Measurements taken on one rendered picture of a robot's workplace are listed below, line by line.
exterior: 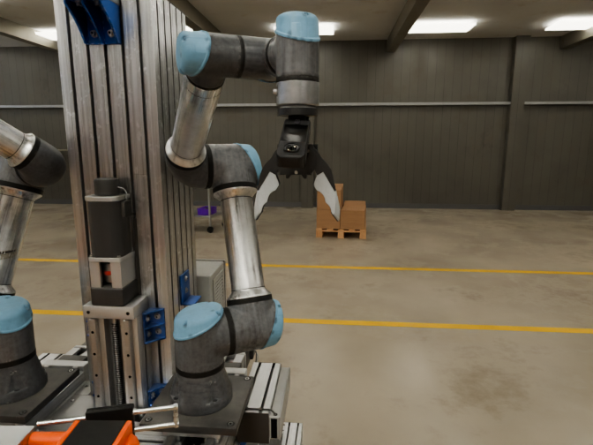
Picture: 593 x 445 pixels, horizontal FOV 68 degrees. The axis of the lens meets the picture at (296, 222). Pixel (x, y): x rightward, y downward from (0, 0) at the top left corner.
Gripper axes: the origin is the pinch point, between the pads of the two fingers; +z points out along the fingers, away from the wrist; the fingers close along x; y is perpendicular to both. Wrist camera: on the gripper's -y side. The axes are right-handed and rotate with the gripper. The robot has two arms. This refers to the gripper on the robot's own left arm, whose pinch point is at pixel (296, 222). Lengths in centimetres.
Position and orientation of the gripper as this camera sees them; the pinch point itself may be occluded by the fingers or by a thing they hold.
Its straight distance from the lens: 78.7
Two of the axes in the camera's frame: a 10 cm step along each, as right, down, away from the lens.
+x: -10.0, -0.2, 0.8
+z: 0.0, 9.8, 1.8
